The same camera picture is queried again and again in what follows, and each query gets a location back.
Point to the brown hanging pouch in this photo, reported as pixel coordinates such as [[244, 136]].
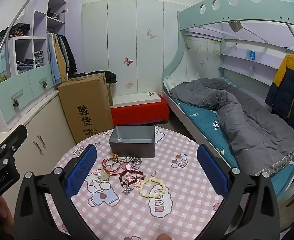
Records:
[[234, 25]]

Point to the black clothes heap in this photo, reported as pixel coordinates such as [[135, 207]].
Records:
[[111, 77]]

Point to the row of hanging clothes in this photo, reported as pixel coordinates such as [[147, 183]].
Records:
[[59, 57]]

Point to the red storage bench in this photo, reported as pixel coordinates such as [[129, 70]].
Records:
[[137, 113]]

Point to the lilac cube shelf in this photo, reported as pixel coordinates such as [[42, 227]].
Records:
[[39, 17]]

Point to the grey duvet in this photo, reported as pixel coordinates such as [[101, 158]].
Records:
[[249, 130]]

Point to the dark clothes pile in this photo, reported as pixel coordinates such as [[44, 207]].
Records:
[[16, 30]]

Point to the multicolour bead bangle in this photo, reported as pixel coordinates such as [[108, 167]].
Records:
[[110, 160]]

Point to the large cardboard box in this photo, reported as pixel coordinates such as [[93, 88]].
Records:
[[87, 100]]

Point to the pale pink butterfly sticker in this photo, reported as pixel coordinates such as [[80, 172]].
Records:
[[129, 85]]

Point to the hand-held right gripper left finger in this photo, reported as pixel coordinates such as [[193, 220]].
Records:
[[83, 170]]

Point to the small pearl earring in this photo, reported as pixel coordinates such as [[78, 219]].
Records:
[[154, 173]]

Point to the mint green bunk bed frame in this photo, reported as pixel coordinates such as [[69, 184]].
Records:
[[206, 7]]

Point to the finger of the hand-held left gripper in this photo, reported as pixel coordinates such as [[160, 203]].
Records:
[[13, 135]]

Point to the white wardrobe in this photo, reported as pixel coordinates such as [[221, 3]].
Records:
[[119, 30]]

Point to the pine cone ornament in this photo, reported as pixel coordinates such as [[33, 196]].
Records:
[[16, 103], [45, 85]]

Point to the grey metal tin box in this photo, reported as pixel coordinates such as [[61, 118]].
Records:
[[132, 150]]

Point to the folded blue jeans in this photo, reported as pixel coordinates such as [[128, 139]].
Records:
[[24, 64]]

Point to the mint green drawer unit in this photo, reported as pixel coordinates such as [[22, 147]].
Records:
[[22, 85]]

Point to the pale jade pendant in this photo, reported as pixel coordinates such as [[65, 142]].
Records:
[[104, 176]]

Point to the silver metal handrail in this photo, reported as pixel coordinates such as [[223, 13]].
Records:
[[17, 20]]

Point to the folded grey jeans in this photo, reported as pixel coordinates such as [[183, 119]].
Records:
[[39, 57]]

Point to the cream cabinet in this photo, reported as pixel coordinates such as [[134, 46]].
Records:
[[49, 120]]

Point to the brown striped butterfly sticker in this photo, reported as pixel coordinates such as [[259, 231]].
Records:
[[151, 33]]

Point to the teal bed sheet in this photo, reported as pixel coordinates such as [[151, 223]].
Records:
[[201, 122]]

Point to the person's left hand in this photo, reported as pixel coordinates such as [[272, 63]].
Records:
[[4, 212]]

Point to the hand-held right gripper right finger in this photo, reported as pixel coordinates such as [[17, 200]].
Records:
[[211, 170]]

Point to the pink brown butterfly sticker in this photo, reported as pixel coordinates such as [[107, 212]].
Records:
[[128, 60]]

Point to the pink checked cartoon tablecloth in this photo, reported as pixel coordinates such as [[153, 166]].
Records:
[[181, 217]]

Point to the yellow and navy jacket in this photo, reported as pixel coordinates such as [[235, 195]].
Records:
[[286, 92]]

